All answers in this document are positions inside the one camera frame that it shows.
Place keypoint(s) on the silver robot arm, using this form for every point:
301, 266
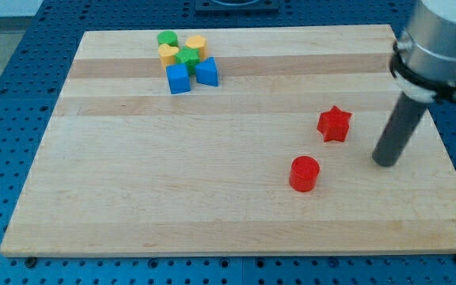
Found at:
423, 64

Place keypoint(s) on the yellow heart block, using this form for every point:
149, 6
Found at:
167, 55

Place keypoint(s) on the light wooden board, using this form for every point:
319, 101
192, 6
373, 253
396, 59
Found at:
127, 169

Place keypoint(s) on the red star block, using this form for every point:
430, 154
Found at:
334, 124

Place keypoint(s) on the red cylinder block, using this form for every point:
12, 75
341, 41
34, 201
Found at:
304, 173

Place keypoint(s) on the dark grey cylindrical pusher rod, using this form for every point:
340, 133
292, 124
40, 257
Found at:
399, 128

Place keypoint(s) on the blue cube block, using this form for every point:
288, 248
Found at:
178, 78

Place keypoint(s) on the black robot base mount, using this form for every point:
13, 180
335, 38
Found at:
231, 6

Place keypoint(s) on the green cylinder block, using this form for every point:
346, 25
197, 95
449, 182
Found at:
168, 37

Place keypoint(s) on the green star block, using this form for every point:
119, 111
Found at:
190, 57

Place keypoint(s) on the yellow hexagon block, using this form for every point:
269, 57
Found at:
200, 43

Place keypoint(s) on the blue triangular prism block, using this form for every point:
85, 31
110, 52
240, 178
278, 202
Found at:
207, 72

